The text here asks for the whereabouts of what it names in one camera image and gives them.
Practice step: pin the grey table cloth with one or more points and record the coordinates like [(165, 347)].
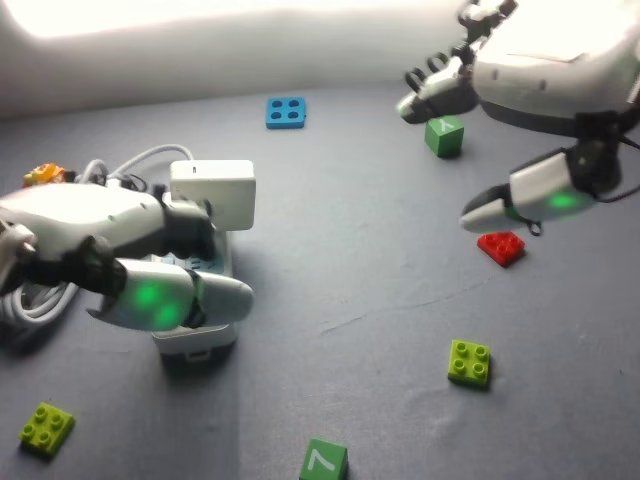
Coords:
[(350, 300)]

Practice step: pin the red toy brick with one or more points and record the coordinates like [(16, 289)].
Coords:
[(502, 250)]

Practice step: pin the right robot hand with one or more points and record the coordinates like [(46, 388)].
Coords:
[(550, 85)]

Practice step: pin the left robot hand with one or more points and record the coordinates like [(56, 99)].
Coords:
[(100, 220)]

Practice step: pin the white power adapter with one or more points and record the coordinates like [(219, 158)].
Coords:
[(230, 200)]

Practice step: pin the green toy brick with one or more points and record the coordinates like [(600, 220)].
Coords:
[(45, 430), (467, 365)]

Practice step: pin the green number seven block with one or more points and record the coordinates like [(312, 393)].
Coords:
[(325, 462)]

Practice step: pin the green letter Y block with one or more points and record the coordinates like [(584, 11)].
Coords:
[(442, 142)]

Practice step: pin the white power strip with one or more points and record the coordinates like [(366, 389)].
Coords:
[(195, 345)]

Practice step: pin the blue four-hole block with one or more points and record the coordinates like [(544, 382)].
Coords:
[(285, 111)]

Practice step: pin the orange toy fruit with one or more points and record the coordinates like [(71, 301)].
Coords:
[(45, 175)]

